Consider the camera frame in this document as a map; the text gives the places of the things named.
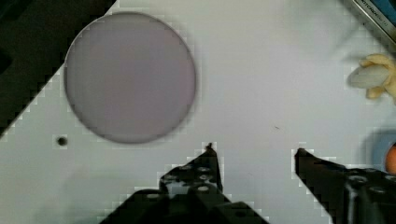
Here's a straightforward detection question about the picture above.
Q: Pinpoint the blue bowl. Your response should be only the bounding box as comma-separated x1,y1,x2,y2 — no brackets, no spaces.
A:
363,129,396,174

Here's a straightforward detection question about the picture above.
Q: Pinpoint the orange toy fruit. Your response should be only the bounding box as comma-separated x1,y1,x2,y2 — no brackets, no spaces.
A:
385,145,396,175

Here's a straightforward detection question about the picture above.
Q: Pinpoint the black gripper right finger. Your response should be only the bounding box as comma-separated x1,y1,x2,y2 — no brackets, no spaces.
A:
294,148,396,224

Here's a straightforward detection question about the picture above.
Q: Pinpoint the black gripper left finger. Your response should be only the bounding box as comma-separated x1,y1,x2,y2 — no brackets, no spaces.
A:
159,143,224,201

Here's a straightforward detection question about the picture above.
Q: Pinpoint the round grey plate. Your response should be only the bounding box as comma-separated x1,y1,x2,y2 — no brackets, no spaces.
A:
64,12,197,144

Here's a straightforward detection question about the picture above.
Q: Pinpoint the peeled toy banana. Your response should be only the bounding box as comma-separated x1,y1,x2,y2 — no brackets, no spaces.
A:
350,54,396,100

